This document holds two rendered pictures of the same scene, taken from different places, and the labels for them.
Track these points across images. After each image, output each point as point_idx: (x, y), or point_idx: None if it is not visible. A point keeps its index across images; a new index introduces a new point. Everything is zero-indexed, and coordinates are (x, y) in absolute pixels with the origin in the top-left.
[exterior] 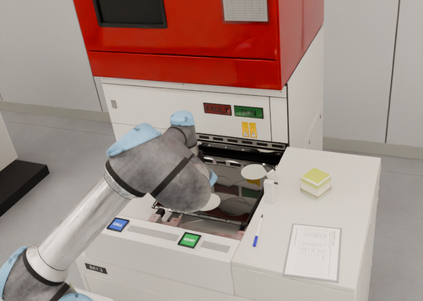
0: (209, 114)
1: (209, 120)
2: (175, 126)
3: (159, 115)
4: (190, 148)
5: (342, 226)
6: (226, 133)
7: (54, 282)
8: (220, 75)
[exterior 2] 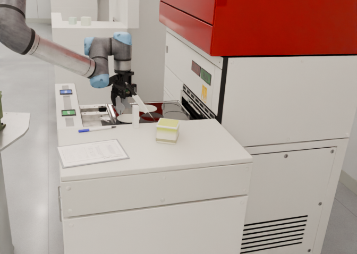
0: (193, 72)
1: (192, 77)
2: (111, 37)
3: (178, 65)
4: (117, 60)
5: (133, 158)
6: (196, 92)
7: None
8: (192, 33)
